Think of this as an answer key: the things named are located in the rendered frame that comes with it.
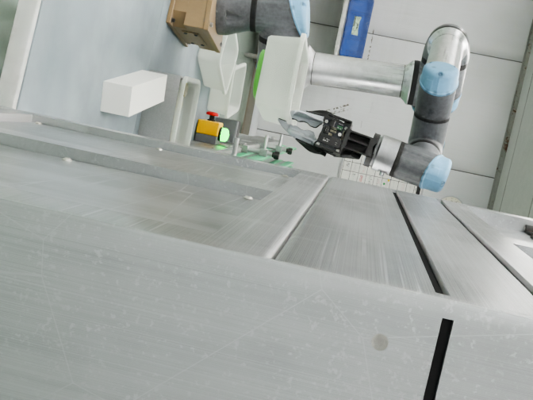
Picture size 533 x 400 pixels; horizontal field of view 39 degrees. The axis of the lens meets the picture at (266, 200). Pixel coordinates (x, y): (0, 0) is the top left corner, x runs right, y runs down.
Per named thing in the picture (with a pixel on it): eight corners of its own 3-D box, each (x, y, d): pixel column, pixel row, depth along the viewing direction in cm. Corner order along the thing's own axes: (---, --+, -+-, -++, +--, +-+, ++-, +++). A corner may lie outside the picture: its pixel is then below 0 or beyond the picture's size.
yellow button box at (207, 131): (193, 140, 237) (215, 144, 236) (197, 117, 236) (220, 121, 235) (197, 140, 243) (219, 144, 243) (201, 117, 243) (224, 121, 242)
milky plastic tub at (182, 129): (134, 162, 178) (169, 169, 177) (151, 68, 175) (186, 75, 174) (154, 159, 195) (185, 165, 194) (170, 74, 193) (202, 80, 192)
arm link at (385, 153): (400, 143, 156) (386, 179, 156) (379, 135, 156) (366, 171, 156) (402, 138, 148) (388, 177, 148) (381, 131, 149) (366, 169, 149)
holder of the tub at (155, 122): (128, 182, 179) (159, 190, 178) (149, 69, 176) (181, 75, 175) (149, 178, 196) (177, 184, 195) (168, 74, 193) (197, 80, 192)
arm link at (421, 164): (441, 182, 157) (437, 201, 150) (392, 164, 158) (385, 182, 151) (455, 151, 153) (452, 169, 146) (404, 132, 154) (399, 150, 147)
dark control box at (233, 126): (210, 138, 264) (233, 143, 263) (214, 116, 263) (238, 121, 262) (215, 138, 272) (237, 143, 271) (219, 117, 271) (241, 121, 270)
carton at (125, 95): (103, 81, 148) (132, 86, 147) (142, 70, 171) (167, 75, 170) (100, 110, 149) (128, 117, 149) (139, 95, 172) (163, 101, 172)
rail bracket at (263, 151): (239, 151, 254) (278, 159, 252) (243, 130, 253) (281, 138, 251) (241, 151, 258) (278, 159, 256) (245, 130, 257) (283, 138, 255)
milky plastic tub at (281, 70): (263, 22, 148) (306, 29, 147) (272, 53, 170) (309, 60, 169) (245, 107, 147) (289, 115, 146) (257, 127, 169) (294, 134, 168)
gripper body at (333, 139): (325, 109, 149) (382, 130, 148) (327, 116, 158) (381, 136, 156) (312, 145, 149) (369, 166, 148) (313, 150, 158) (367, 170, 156)
